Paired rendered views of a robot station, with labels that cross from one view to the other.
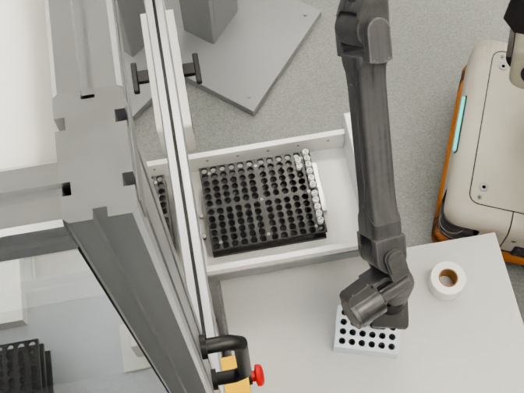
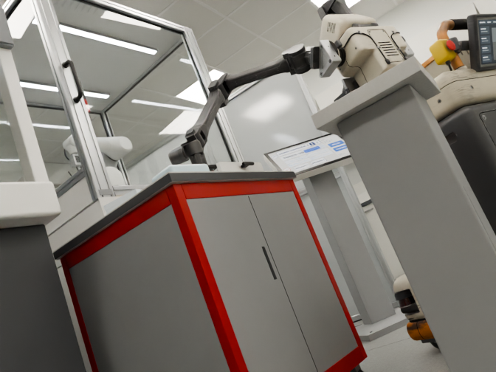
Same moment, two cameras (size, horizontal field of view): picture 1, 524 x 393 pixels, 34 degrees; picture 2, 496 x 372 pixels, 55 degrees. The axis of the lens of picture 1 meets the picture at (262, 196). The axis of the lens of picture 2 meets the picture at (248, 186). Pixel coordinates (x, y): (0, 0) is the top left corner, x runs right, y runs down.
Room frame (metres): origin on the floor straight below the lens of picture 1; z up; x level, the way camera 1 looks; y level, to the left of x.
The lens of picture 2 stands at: (-0.74, -1.45, 0.38)
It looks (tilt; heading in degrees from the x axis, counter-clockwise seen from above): 13 degrees up; 41
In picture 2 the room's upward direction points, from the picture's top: 22 degrees counter-clockwise
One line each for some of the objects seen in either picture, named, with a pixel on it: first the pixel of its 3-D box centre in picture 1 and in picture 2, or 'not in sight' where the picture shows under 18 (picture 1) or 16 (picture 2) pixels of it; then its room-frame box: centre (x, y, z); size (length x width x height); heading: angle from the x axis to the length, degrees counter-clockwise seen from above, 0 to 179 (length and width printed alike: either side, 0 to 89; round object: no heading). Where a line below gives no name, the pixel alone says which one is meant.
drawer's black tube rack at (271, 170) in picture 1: (262, 205); not in sight; (0.66, 0.00, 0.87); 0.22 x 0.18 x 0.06; 98
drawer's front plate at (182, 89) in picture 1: (180, 79); not in sight; (0.96, 0.16, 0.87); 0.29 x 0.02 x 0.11; 8
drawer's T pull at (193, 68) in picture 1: (191, 69); not in sight; (0.96, 0.13, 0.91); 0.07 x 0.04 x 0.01; 8
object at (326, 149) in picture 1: (257, 207); not in sight; (0.66, 0.01, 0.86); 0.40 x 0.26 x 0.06; 98
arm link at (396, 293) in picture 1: (393, 288); (193, 150); (0.44, -0.22, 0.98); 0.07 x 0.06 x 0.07; 120
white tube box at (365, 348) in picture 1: (366, 331); not in sight; (0.42, -0.19, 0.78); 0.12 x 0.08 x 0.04; 80
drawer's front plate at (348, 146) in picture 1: (361, 187); (243, 174); (0.69, -0.20, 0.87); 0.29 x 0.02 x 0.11; 8
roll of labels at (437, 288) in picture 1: (446, 281); not in sight; (0.52, -0.36, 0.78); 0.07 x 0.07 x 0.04
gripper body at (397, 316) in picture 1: (391, 296); (199, 164); (0.44, -0.23, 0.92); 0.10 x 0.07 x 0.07; 176
